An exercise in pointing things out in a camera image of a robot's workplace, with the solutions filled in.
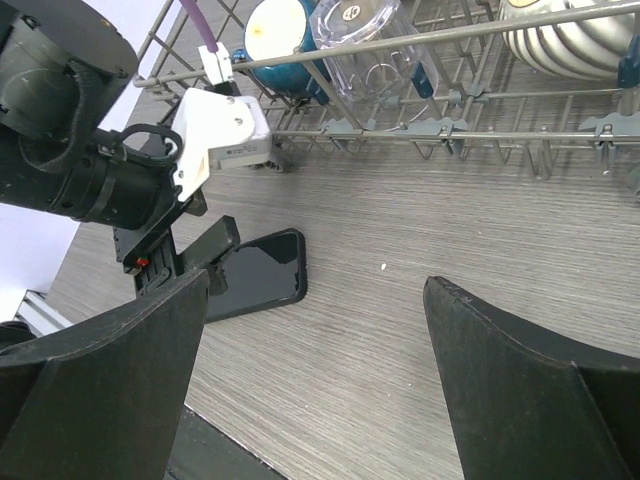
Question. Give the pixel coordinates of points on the blue mug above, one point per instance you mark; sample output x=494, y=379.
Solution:
x=278, y=28

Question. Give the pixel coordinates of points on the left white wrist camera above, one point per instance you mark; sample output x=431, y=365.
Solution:
x=218, y=132

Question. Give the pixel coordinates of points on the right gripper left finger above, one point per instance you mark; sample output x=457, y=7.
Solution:
x=102, y=399

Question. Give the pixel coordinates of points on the grey wire dish rack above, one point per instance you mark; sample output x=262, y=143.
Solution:
x=436, y=78

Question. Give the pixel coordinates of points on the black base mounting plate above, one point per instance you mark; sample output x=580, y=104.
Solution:
x=203, y=452

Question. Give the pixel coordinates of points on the striped ceramic bowl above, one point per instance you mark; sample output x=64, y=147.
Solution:
x=585, y=50

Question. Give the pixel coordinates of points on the black smartphone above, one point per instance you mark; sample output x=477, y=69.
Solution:
x=265, y=273

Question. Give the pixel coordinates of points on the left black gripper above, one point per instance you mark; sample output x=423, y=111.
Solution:
x=127, y=181

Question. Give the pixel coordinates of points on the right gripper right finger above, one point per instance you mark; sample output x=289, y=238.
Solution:
x=526, y=402

